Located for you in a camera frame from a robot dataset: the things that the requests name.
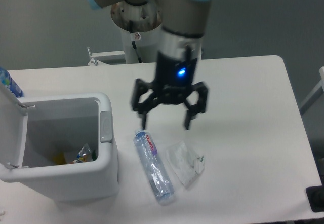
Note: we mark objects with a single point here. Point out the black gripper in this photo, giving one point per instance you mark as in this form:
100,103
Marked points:
176,63

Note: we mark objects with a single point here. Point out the white plastic trash can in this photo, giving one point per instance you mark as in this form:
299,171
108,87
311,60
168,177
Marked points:
61,146

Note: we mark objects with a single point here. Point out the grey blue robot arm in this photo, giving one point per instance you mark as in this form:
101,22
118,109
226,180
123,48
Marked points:
182,24

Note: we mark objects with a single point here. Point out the colourful trash inside can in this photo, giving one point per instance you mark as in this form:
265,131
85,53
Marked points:
84,154

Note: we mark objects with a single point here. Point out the clear empty plastic bottle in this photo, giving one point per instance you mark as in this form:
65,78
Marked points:
154,168

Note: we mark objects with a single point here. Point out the crumpled clear plastic wrapper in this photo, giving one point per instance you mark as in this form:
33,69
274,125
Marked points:
187,161

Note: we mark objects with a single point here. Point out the blue labelled drink bottle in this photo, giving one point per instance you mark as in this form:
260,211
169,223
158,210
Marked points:
10,84

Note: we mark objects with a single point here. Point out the black table clamp block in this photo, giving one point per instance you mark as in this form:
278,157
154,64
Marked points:
315,198

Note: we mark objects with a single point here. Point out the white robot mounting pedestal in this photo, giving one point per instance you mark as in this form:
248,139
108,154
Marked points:
140,25

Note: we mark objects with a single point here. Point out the white frame at right edge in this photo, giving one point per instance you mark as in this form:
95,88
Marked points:
313,95

